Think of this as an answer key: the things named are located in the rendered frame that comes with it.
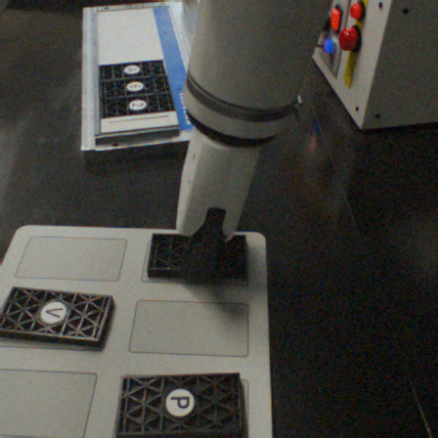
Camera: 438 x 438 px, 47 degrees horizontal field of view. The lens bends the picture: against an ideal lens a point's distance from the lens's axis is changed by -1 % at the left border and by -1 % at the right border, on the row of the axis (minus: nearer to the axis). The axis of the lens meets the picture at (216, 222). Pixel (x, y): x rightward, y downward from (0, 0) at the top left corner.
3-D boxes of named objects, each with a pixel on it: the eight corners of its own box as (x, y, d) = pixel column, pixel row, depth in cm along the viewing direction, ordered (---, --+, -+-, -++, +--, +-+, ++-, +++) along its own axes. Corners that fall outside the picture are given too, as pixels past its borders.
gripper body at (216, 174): (193, 60, 42) (173, 163, 50) (184, 131, 35) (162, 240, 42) (280, 77, 43) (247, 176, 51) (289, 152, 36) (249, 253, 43)
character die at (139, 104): (102, 107, 70) (100, 99, 69) (172, 99, 71) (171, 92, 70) (103, 126, 67) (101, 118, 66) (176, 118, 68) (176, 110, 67)
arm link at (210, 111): (192, 37, 40) (185, 70, 42) (183, 97, 34) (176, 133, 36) (293, 59, 41) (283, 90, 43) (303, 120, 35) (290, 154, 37)
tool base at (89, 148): (85, 20, 95) (81, 0, 92) (194, 11, 97) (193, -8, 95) (84, 164, 64) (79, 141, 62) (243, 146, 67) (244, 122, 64)
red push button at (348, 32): (335, 46, 68) (339, 21, 65) (348, 45, 68) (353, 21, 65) (344, 58, 65) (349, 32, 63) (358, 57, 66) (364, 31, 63)
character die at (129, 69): (99, 71, 77) (98, 65, 76) (163, 65, 78) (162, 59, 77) (100, 88, 73) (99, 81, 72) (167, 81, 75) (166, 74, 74)
